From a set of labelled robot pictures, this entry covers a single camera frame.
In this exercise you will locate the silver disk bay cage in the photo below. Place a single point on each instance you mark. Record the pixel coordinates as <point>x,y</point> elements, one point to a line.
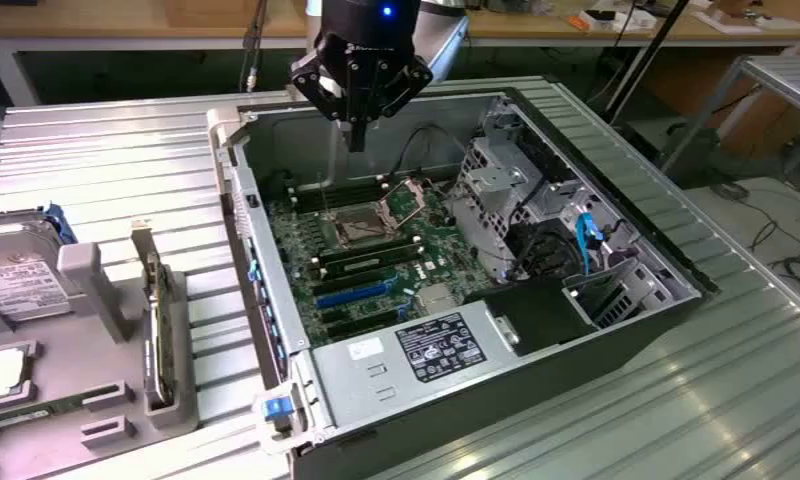
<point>487,200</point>

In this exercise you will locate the black RAM slot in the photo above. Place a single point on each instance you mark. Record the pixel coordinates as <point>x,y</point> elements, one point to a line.
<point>336,190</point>
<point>342,204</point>
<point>338,195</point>
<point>340,199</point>

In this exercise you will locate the black PC case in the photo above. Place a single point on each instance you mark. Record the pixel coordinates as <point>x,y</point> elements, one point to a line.
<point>440,440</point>

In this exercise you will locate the orange white small box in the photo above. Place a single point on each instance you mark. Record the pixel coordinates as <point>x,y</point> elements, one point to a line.
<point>583,22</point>

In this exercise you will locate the small cardboard box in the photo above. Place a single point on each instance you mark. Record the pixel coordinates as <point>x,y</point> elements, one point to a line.
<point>741,6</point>

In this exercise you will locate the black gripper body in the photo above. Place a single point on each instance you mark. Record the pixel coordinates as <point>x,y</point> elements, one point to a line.
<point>367,30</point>

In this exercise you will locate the black long expansion slot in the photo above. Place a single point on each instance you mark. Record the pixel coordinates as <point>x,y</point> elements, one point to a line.
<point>356,282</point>
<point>360,316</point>
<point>363,330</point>

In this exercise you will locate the grey power supply unit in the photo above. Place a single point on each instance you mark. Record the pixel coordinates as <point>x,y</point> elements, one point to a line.
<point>360,390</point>

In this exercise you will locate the black tripod pole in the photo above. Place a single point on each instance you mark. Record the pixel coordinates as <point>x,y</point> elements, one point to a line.
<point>650,55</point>

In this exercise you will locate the black small device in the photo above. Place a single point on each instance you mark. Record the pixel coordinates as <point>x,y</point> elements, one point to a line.
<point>603,15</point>

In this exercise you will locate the metal socket cover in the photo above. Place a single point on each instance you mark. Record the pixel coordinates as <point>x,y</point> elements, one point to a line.
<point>422,200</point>

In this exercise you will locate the wooden desk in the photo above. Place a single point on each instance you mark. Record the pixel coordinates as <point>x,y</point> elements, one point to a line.
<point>107,25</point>

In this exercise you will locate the Nvidia graphics card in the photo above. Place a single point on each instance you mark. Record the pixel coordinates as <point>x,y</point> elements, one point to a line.
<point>160,320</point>

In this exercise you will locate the grey parts rack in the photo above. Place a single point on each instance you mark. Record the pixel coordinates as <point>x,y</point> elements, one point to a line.
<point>74,380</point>

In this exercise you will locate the green RAM stick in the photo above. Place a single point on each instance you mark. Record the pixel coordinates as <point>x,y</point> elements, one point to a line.
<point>374,265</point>
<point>27,412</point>

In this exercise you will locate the green motherboard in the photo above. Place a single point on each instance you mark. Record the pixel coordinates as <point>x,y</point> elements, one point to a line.
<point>434,245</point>

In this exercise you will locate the blue case latch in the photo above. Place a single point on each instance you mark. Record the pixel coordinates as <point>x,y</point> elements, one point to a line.
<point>276,407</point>

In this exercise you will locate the thin metal locking lever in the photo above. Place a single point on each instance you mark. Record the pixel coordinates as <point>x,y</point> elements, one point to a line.
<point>323,195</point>

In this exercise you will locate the black equipment box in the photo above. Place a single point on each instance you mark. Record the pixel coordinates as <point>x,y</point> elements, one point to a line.
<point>687,150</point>

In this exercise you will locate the CPU socket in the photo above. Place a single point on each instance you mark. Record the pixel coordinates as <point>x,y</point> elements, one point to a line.
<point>360,227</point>

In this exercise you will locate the hard disk drive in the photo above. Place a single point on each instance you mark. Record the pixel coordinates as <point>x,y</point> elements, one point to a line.
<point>13,270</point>

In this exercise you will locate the silver chipset heatsink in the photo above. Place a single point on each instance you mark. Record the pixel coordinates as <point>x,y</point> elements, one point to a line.
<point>436,297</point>

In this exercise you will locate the perforated silver disk bay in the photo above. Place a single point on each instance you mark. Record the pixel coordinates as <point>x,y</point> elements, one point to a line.
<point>634,290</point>

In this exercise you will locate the white paper stack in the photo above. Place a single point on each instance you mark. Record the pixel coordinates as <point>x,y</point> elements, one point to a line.
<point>727,24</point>

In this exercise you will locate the brown wooden panel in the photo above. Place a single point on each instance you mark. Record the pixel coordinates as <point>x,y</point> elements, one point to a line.
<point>694,85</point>

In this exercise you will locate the blue plastic disk bracket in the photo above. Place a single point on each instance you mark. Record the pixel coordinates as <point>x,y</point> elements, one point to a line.
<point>60,220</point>

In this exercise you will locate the metal slat table frame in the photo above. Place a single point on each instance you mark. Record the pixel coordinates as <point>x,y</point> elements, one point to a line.
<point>783,75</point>

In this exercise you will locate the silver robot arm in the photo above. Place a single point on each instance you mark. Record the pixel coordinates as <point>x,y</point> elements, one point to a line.
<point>443,40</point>

